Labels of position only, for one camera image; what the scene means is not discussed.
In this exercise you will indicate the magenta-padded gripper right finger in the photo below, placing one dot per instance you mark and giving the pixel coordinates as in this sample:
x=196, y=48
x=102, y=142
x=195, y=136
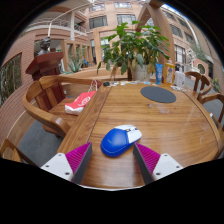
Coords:
x=148, y=157

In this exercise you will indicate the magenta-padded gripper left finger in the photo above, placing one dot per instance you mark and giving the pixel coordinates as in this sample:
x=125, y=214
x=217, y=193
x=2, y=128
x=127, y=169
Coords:
x=78, y=156

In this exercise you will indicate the blue and white computer mouse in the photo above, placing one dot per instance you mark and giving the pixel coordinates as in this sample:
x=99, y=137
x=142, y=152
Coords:
x=116, y=141

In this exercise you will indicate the round dark grey mouse pad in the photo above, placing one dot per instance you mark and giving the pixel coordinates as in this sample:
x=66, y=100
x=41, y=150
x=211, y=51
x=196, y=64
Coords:
x=158, y=94

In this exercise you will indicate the wooden armchair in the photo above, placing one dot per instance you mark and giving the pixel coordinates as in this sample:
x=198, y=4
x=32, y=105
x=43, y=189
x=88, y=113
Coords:
x=46, y=116
x=10, y=150

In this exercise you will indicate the red and white bag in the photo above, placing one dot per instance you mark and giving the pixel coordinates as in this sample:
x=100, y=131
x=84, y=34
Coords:
x=80, y=101

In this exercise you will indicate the blue rectangular sticker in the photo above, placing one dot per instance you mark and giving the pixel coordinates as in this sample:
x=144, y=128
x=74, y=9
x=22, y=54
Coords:
x=146, y=82

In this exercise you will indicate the black key fob with keys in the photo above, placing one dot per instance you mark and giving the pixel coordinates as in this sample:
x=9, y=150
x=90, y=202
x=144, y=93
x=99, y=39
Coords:
x=106, y=84

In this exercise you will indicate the white pump bottle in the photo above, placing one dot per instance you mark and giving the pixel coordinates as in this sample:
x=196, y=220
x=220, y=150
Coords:
x=180, y=79

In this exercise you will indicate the long wooden planter box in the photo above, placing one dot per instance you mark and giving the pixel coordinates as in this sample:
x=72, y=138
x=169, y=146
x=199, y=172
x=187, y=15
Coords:
x=86, y=72

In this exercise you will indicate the blue squeeze tube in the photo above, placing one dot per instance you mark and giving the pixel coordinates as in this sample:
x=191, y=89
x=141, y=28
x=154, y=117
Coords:
x=159, y=73

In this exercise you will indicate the yellow dish soap bottle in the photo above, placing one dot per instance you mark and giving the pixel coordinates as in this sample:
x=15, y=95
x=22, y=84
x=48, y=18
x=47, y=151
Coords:
x=169, y=74

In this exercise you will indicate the wooden chair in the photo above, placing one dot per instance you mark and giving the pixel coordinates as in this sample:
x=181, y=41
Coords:
x=196, y=76
x=213, y=97
x=206, y=85

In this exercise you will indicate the spiky green agave plant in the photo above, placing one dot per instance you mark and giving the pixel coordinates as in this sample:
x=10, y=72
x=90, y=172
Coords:
x=74, y=63

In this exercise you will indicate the dark red wooden podium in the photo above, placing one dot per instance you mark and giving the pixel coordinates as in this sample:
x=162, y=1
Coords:
x=45, y=65

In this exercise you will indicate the green plant in white pot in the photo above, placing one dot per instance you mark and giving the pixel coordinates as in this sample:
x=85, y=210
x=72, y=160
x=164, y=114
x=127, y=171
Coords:
x=133, y=46

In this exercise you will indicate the dark bust statue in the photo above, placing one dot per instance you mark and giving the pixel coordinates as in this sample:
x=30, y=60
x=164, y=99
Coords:
x=44, y=46

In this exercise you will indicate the white sculpture on pedestal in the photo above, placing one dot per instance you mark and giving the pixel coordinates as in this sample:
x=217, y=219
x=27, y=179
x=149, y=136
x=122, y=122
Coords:
x=191, y=60

